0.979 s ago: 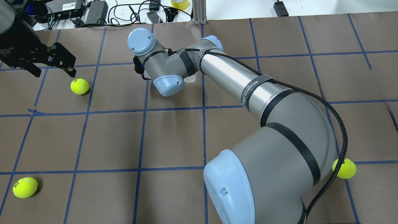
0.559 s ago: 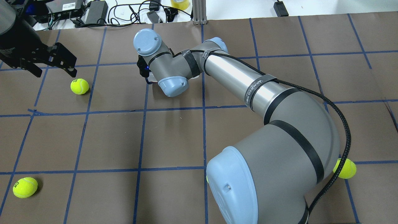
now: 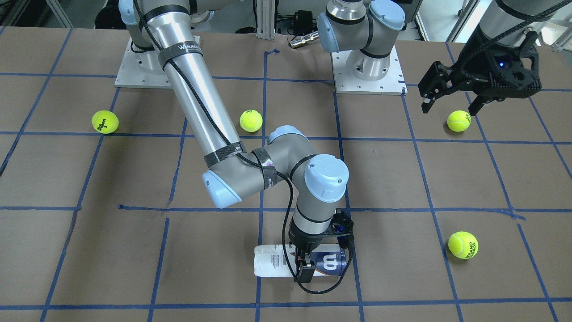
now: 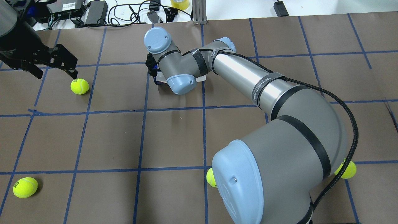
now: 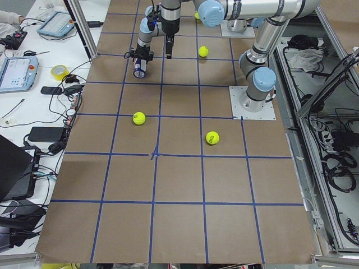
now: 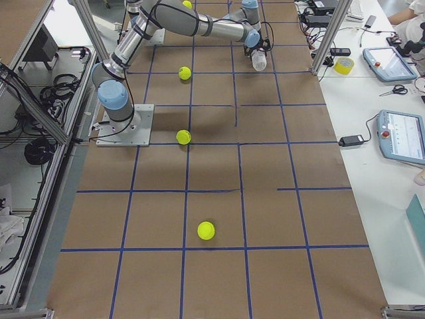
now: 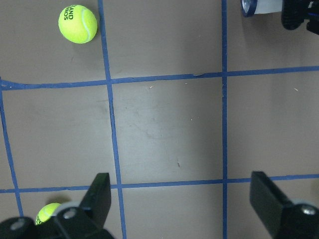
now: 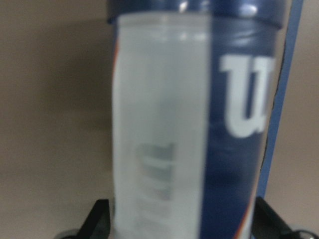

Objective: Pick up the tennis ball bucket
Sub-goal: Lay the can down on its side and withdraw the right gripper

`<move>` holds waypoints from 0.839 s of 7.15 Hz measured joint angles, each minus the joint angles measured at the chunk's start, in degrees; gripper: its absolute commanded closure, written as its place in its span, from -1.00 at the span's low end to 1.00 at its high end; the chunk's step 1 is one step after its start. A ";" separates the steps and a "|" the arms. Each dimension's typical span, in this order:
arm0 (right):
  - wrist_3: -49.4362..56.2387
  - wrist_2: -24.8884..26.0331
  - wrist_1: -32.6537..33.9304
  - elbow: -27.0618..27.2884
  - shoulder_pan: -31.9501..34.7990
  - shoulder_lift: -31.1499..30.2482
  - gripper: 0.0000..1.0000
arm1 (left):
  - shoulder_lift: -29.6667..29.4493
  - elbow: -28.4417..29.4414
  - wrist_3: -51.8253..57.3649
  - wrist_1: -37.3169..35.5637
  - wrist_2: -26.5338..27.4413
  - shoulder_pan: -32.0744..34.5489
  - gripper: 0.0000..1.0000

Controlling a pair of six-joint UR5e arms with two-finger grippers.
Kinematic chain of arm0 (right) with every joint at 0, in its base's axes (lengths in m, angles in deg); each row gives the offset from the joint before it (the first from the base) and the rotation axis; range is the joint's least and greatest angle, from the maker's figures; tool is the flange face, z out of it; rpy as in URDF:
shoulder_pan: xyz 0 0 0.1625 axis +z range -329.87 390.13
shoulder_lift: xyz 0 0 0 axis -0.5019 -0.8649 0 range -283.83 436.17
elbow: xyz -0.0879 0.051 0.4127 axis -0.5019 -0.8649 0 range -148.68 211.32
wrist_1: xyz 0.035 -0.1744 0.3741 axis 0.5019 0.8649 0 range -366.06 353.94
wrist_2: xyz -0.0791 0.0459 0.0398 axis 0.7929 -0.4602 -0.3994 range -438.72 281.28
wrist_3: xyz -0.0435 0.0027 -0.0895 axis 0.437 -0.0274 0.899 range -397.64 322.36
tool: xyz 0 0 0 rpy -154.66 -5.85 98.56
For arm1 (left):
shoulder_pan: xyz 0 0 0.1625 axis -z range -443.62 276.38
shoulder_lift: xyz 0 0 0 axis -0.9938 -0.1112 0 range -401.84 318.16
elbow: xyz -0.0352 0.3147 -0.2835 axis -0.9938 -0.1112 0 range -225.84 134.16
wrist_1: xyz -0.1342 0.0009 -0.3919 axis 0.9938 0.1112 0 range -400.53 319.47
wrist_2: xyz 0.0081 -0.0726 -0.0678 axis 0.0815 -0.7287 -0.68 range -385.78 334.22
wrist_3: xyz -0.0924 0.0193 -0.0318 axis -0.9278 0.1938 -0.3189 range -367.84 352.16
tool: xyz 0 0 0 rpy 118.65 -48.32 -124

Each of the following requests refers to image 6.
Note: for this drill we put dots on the tennis ball mid table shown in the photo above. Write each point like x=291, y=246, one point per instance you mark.
x=184, y=73

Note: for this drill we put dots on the tennis ball by near base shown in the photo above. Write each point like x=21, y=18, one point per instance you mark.
x=183, y=137

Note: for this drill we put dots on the black smartphone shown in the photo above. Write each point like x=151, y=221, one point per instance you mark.
x=370, y=21

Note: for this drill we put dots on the nearest tennis ball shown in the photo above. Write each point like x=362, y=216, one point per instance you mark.
x=206, y=230

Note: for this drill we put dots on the yellow tape roll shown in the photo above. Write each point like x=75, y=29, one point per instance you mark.
x=344, y=65

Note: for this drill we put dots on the teach pendant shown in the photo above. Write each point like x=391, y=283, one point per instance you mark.
x=401, y=136
x=388, y=65

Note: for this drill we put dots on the black remote device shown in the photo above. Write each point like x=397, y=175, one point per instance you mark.
x=340, y=51

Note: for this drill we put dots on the black handled scissors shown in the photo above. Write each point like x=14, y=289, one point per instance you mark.
x=398, y=89

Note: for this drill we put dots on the left aluminium frame rack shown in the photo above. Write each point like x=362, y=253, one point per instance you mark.
x=44, y=88

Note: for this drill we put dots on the near teach pendant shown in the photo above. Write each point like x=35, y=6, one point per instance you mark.
x=401, y=136

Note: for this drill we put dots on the black power adapter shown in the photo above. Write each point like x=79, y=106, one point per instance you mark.
x=348, y=141

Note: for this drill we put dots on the aluminium frame post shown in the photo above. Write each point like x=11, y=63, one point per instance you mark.
x=331, y=31

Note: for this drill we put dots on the far left tennis ball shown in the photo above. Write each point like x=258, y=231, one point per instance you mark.
x=188, y=4

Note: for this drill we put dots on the far teach pendant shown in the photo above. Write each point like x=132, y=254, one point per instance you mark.
x=388, y=65

